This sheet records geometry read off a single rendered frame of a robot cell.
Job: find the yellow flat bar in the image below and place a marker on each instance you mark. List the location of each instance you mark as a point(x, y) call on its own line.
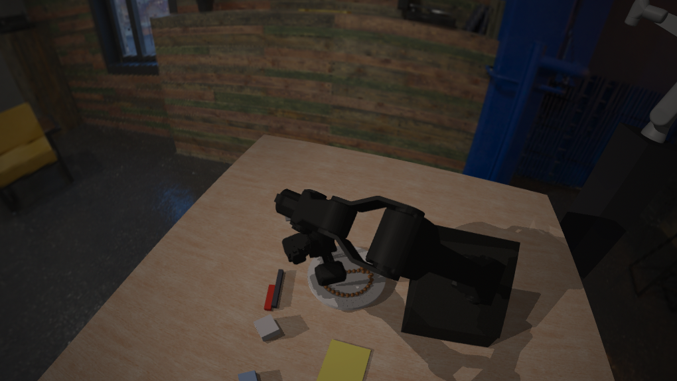
point(344, 362)

